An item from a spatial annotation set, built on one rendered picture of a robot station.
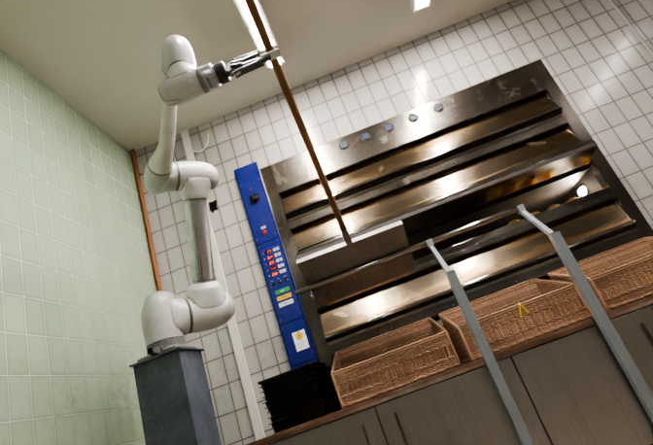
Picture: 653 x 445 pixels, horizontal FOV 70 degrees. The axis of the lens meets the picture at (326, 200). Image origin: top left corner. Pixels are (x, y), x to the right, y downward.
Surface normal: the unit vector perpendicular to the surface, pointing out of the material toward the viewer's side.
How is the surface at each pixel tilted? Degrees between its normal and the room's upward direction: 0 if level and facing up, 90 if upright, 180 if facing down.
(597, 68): 90
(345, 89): 90
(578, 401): 90
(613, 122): 90
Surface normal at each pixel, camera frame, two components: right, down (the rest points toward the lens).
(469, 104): -0.18, -0.34
